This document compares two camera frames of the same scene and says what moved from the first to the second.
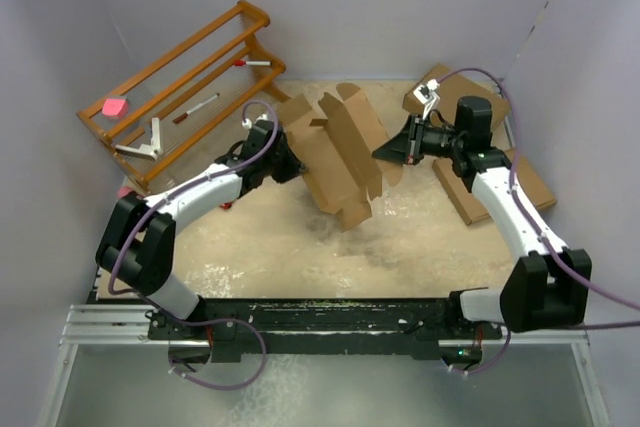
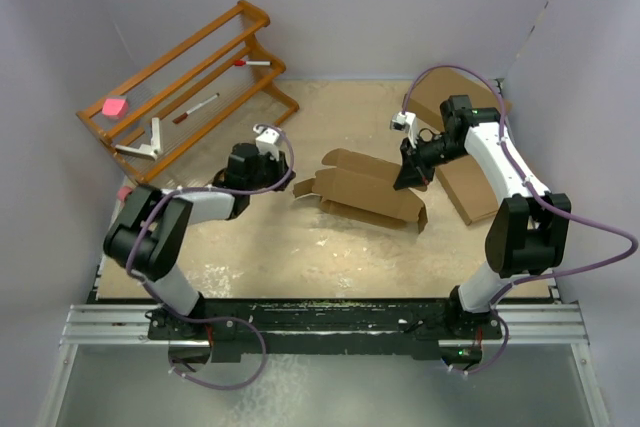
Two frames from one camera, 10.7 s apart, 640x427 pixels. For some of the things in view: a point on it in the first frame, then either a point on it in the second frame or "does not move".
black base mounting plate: (321, 329) does not move
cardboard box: (339, 145) -> (359, 184)
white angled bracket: (145, 151) does not move
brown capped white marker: (177, 119) does not move
